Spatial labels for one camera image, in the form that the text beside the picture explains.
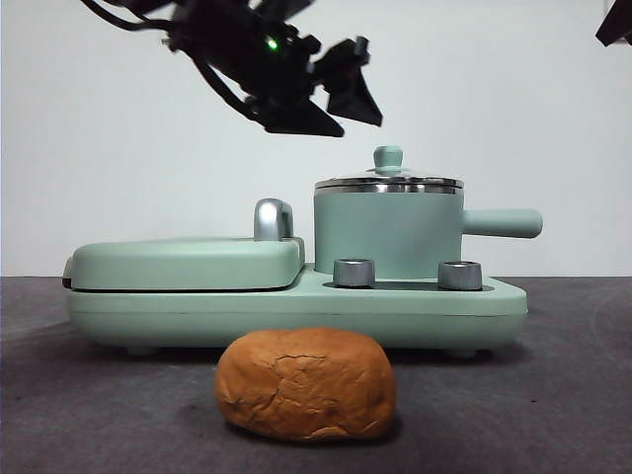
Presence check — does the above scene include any glass lid with green knob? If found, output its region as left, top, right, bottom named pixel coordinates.
left=314, top=144, right=465, bottom=196

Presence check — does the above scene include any mint green breakfast machine base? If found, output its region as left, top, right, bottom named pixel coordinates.
left=67, top=263, right=529, bottom=358

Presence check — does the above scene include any silver control knob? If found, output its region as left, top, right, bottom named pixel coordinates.
left=333, top=257, right=375, bottom=288
left=437, top=260, right=483, bottom=291

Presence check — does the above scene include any mint green griddle cover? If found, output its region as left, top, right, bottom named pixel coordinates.
left=62, top=236, right=308, bottom=293

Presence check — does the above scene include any chrome griddle handle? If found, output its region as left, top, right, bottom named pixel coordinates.
left=253, top=197, right=297, bottom=244

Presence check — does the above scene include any mint green pot with handle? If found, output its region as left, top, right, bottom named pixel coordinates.
left=313, top=190, right=545, bottom=279

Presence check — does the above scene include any brown potato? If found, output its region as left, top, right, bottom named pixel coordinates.
left=213, top=326, right=398, bottom=442

